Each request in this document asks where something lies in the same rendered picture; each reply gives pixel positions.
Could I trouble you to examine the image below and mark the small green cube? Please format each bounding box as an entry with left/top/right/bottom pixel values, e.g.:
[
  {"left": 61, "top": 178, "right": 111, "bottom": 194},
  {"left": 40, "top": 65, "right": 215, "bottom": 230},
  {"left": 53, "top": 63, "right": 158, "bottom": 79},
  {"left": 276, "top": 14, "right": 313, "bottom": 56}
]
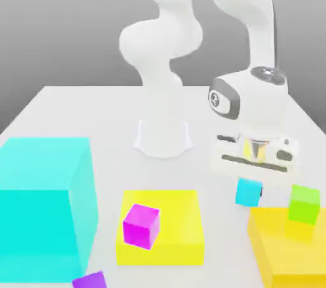
[{"left": 287, "top": 184, "right": 321, "bottom": 226}]

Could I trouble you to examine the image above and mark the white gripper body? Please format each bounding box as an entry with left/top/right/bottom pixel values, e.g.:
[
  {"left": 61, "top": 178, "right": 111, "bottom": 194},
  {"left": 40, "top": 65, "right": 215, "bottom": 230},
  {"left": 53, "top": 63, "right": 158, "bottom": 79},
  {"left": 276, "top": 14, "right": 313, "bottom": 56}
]
[{"left": 210, "top": 139, "right": 301, "bottom": 180}]

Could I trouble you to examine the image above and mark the small purple cube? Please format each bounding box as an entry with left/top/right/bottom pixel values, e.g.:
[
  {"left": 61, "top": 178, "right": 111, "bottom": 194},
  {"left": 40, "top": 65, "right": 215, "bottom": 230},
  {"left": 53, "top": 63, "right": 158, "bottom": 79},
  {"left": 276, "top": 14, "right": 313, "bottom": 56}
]
[{"left": 71, "top": 270, "right": 108, "bottom": 288}]

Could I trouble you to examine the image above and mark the large yellow box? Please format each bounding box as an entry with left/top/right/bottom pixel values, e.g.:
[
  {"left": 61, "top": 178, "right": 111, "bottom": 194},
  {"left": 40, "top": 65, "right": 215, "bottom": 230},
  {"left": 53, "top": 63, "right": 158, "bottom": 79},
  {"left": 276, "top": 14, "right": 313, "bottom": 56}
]
[{"left": 115, "top": 189, "right": 206, "bottom": 266}]

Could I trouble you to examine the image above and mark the large cyan box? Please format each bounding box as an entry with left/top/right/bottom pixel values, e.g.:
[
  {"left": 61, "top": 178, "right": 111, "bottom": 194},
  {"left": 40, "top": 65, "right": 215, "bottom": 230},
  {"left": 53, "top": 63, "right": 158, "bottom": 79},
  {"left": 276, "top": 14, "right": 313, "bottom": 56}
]
[{"left": 0, "top": 137, "right": 99, "bottom": 283}]

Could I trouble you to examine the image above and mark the small cyan cube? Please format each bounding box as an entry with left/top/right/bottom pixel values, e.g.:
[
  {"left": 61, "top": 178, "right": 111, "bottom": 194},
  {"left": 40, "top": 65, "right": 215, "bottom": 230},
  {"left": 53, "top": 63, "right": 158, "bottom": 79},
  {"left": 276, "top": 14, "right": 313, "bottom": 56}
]
[{"left": 234, "top": 177, "right": 263, "bottom": 208}]

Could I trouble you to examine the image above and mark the small magenta cube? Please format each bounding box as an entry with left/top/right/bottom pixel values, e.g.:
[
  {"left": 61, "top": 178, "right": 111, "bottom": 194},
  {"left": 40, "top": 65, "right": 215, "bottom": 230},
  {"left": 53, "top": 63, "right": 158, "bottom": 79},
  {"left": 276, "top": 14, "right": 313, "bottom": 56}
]
[{"left": 122, "top": 203, "right": 161, "bottom": 250}]

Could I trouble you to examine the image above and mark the large orange box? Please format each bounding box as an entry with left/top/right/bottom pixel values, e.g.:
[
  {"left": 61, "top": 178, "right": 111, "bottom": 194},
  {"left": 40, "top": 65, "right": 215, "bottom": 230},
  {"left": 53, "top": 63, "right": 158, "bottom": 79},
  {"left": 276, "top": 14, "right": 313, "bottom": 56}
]
[{"left": 247, "top": 206, "right": 326, "bottom": 288}]

